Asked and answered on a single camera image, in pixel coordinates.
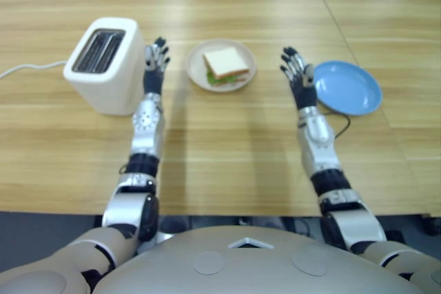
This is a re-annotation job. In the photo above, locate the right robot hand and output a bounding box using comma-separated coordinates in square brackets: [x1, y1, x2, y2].
[279, 46, 318, 109]

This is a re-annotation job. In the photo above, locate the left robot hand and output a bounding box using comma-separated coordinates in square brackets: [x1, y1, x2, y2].
[143, 36, 171, 96]

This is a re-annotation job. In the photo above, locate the beige plate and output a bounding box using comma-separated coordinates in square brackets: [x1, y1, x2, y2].
[186, 38, 258, 93]

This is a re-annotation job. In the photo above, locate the blue plate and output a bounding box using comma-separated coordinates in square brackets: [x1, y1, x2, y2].
[312, 61, 384, 116]

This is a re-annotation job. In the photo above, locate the cream toaster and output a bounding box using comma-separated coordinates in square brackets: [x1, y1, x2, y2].
[63, 17, 145, 116]

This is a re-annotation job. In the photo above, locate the bread slice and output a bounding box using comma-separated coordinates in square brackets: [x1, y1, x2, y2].
[220, 76, 249, 87]
[202, 48, 250, 81]

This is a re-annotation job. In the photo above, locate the green lettuce leaf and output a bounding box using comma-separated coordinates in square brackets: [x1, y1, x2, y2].
[206, 70, 243, 87]

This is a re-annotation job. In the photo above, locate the robot body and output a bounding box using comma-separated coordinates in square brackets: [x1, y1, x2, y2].
[90, 225, 425, 294]

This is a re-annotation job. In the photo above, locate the white cord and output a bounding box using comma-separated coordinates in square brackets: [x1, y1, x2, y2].
[0, 60, 68, 80]

